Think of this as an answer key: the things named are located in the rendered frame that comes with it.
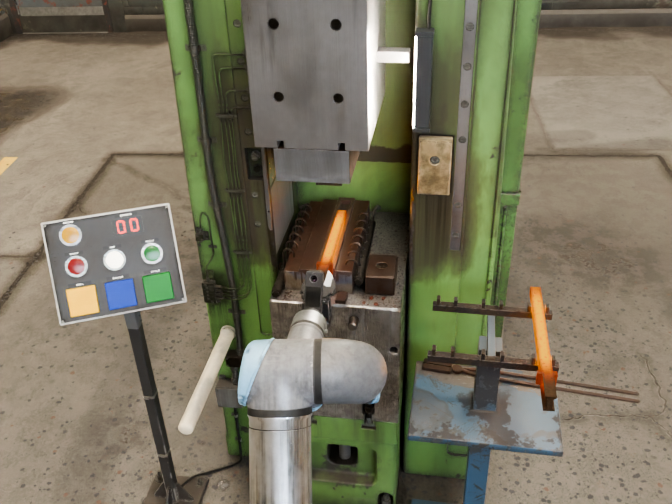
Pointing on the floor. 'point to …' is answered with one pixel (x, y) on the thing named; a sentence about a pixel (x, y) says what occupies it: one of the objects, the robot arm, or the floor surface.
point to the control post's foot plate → (192, 491)
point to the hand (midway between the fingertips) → (323, 270)
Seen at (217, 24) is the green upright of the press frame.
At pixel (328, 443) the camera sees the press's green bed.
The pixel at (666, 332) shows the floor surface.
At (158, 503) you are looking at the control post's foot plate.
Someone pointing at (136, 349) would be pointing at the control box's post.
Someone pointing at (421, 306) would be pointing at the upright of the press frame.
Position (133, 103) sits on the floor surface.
